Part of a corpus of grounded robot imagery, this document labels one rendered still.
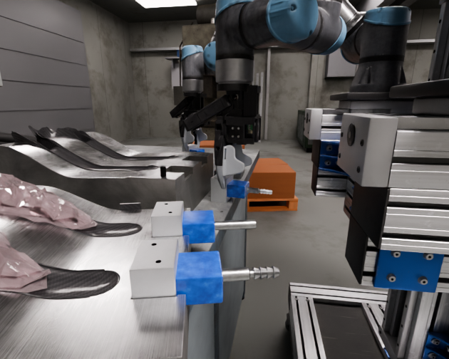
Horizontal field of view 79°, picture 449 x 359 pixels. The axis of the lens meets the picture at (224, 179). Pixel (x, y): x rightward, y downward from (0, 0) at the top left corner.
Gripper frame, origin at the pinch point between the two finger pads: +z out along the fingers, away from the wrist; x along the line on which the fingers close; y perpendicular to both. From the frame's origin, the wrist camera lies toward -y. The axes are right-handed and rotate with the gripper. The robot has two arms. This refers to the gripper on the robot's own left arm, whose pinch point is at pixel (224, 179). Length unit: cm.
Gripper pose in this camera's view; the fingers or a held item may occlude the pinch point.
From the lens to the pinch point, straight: 61.2
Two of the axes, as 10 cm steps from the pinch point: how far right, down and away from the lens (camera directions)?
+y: 9.5, 0.8, -3.0
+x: 3.1, -2.5, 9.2
